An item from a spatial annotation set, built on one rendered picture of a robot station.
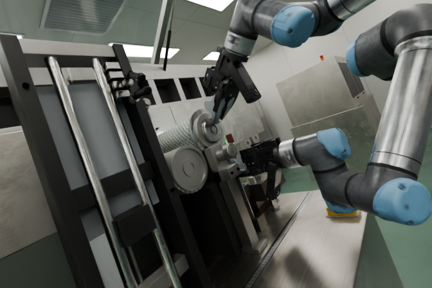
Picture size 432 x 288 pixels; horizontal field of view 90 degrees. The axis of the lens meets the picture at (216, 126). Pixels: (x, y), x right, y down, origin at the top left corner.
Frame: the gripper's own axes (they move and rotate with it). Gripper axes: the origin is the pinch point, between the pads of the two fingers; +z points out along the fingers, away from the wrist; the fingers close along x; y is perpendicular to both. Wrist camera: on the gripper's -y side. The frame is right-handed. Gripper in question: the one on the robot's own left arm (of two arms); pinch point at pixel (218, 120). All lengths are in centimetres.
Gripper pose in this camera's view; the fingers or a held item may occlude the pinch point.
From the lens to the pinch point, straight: 64.4
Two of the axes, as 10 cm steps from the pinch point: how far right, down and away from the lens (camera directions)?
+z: -3.0, 8.3, 4.8
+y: -7.2, -5.2, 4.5
